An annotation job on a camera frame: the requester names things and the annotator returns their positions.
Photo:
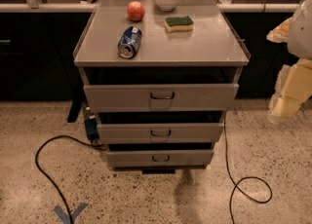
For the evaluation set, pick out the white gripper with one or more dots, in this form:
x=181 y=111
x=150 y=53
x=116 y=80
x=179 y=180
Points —
x=301 y=36

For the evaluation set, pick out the grey bottom drawer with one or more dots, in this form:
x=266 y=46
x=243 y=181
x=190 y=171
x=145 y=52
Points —
x=168 y=158

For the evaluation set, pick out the grey drawer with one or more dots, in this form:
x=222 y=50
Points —
x=174 y=97
x=159 y=133
x=168 y=158

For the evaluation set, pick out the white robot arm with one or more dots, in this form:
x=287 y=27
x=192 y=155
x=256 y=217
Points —
x=300 y=35

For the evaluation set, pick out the grey top drawer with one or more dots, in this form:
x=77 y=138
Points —
x=174 y=97

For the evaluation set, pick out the grey metal drawer cabinet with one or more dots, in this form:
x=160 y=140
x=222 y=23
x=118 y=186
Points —
x=208 y=54

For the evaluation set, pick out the grey middle drawer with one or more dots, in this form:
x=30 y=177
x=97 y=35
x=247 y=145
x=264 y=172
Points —
x=159 y=133

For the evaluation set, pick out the green yellow sponge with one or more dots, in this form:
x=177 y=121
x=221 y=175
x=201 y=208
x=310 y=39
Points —
x=177 y=24

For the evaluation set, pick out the blue soda can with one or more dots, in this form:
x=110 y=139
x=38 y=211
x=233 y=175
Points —
x=129 y=42

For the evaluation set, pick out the red apple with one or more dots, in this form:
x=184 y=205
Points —
x=135 y=11

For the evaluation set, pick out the blue power adapter box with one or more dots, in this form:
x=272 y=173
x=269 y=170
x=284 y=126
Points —
x=91 y=128

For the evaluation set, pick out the blue tape floor mark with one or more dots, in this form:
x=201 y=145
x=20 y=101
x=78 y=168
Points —
x=69 y=217

